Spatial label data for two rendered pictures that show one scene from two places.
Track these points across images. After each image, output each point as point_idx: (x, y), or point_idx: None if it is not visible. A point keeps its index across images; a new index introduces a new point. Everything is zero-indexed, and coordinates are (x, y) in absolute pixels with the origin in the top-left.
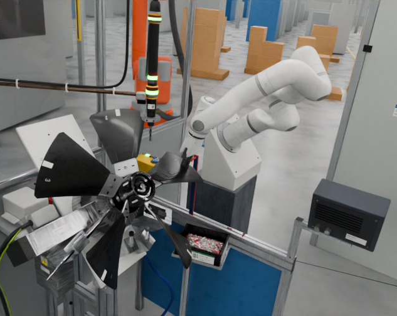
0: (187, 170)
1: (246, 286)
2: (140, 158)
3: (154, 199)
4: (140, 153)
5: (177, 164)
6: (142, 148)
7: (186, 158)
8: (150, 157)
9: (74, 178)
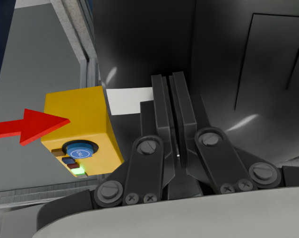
0: (206, 33)
1: None
2: (109, 164)
3: (89, 41)
4: (5, 161)
5: (214, 119)
6: None
7: (261, 165)
8: (79, 162)
9: None
